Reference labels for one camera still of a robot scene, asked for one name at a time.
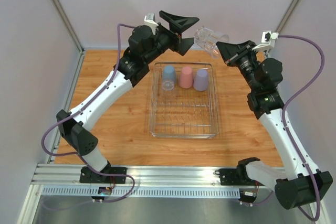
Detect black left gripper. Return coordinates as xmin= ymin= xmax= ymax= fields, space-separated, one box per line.
xmin=144 ymin=12 xmax=199 ymax=66

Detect clear glass cup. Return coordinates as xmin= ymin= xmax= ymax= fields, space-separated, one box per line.
xmin=194 ymin=26 xmax=229 ymax=59
xmin=161 ymin=79 xmax=175 ymax=97

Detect lavender plastic cup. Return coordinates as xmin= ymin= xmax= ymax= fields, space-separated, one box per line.
xmin=193 ymin=69 xmax=208 ymax=91

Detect blue plastic cup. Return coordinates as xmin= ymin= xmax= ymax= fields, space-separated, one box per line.
xmin=162 ymin=65 xmax=176 ymax=83

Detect pink plastic cup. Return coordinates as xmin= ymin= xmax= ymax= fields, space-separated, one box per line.
xmin=179 ymin=66 xmax=193 ymax=89

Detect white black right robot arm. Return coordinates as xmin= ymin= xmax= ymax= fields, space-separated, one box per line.
xmin=216 ymin=40 xmax=333 ymax=209

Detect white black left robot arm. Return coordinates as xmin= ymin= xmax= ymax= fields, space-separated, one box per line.
xmin=56 ymin=10 xmax=199 ymax=183

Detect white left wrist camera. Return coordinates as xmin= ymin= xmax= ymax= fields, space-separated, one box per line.
xmin=144 ymin=13 xmax=158 ymax=35

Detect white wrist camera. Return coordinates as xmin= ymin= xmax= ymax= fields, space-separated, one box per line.
xmin=253 ymin=31 xmax=279 ymax=52
xmin=144 ymin=13 xmax=158 ymax=35

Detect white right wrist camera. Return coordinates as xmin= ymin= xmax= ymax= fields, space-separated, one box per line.
xmin=253 ymin=31 xmax=279 ymax=52

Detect metal wire dish rack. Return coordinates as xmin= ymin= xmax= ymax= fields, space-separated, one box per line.
xmin=149 ymin=62 xmax=219 ymax=138

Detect aluminium frame post right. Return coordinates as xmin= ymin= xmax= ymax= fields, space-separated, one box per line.
xmin=272 ymin=0 xmax=301 ymax=34

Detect aluminium frame post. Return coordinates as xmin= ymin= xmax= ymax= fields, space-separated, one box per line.
xmin=272 ymin=0 xmax=301 ymax=34
xmin=51 ymin=0 xmax=84 ymax=53

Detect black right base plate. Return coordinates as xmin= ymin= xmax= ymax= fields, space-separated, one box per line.
xmin=214 ymin=168 xmax=263 ymax=186

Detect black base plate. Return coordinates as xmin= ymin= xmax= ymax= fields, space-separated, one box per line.
xmin=79 ymin=165 xmax=127 ymax=184
xmin=214 ymin=168 xmax=263 ymax=186

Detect aluminium frame post left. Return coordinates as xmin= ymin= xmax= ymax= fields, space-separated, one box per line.
xmin=51 ymin=0 xmax=84 ymax=53

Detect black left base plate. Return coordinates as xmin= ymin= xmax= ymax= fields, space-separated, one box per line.
xmin=79 ymin=165 xmax=127 ymax=184

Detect slotted white cable duct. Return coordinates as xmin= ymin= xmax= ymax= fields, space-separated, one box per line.
xmin=41 ymin=186 xmax=240 ymax=199

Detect aluminium front rail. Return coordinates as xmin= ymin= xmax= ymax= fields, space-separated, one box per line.
xmin=31 ymin=163 xmax=320 ymax=190

